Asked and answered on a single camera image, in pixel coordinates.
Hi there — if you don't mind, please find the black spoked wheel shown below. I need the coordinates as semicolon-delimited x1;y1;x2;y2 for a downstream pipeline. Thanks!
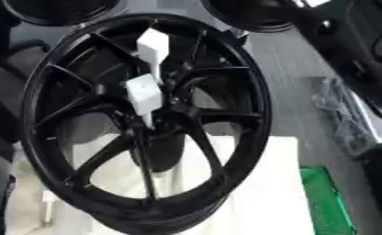
18;12;274;235

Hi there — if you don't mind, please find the white foam wheel stand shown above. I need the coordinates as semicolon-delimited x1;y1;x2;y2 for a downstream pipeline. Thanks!
39;133;317;235

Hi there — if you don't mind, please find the black round wheel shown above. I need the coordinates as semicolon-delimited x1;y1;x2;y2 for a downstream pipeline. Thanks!
198;0;304;34
0;0;122;27

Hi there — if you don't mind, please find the clear plastic bag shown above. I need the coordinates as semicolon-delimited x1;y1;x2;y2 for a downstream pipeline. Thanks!
311;76;382;158

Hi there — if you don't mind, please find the green mat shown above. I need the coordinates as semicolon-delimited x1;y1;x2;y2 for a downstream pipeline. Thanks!
298;165;360;235

